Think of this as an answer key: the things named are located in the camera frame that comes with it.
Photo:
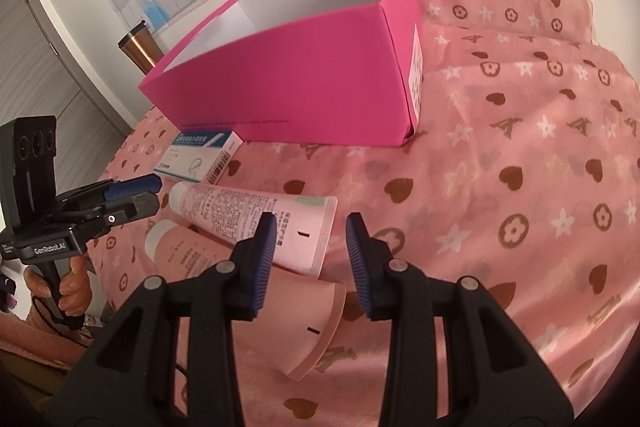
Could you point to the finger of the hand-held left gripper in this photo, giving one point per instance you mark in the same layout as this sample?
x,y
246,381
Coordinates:
x,y
135,186
142,204

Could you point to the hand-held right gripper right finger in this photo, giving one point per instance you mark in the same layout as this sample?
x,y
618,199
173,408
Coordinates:
x,y
357,257

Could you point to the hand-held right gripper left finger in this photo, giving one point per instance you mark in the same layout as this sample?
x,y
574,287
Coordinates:
x,y
265,257

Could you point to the printed pink cream tube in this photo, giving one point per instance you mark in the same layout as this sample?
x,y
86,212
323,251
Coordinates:
x,y
225,207

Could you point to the large pink tube white cap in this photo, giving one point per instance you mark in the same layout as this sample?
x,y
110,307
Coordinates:
x,y
200,252

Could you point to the teal white medicine box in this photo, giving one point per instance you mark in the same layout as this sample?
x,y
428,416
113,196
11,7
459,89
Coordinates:
x,y
195,157

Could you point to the pink cardboard box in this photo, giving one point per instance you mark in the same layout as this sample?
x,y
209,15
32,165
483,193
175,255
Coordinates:
x,y
300,82

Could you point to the person's left hand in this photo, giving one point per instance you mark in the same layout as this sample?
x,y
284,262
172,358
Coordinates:
x,y
75,289

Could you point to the grey cabinet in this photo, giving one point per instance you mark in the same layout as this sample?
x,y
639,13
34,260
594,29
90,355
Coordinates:
x,y
50,57

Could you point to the copper travel tumbler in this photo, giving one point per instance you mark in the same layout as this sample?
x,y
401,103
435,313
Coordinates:
x,y
142,49

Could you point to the pink printed blanket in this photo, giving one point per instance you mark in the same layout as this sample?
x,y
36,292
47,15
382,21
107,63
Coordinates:
x,y
500,157

